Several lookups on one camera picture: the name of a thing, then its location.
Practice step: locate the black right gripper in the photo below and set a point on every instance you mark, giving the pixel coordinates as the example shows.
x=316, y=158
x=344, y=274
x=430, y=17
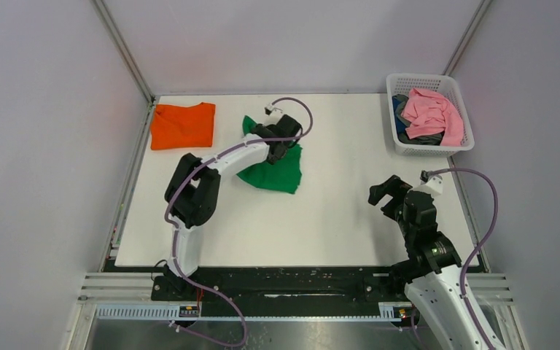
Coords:
x=394, y=186

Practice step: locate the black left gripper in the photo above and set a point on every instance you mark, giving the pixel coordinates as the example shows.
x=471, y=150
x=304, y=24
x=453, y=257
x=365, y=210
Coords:
x=265, y=126

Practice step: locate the green t-shirt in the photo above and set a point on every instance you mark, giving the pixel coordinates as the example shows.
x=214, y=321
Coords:
x=284, y=176

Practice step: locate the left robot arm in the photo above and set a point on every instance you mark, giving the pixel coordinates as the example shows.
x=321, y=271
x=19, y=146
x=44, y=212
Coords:
x=192, y=196

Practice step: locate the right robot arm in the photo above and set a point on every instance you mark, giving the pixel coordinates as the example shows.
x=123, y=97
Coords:
x=433, y=277

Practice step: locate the blue t-shirt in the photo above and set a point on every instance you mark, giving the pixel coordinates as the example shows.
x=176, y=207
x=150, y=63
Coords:
x=398, y=104

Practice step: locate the dark grey t-shirt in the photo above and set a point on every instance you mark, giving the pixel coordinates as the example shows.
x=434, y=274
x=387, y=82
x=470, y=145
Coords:
x=429, y=140

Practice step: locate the pink t-shirt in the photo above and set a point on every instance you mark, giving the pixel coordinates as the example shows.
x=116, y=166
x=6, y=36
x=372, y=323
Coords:
x=430, y=113

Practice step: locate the white plastic laundry basket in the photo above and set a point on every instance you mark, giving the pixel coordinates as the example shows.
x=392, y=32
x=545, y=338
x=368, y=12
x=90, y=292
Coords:
x=401, y=83

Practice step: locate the orange folded t-shirt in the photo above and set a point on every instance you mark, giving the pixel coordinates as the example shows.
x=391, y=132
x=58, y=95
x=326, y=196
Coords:
x=174, y=127

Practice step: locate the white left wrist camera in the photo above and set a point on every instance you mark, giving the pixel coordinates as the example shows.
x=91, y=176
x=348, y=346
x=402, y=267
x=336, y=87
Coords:
x=272, y=110

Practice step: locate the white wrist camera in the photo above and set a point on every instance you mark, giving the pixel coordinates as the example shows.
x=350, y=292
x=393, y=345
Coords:
x=431, y=184
x=272, y=110

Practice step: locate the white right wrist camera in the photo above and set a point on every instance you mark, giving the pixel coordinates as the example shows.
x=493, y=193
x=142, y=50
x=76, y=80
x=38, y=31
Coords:
x=431, y=184

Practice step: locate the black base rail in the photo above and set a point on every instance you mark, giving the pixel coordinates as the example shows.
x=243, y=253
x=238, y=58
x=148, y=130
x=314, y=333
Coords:
x=287, y=292

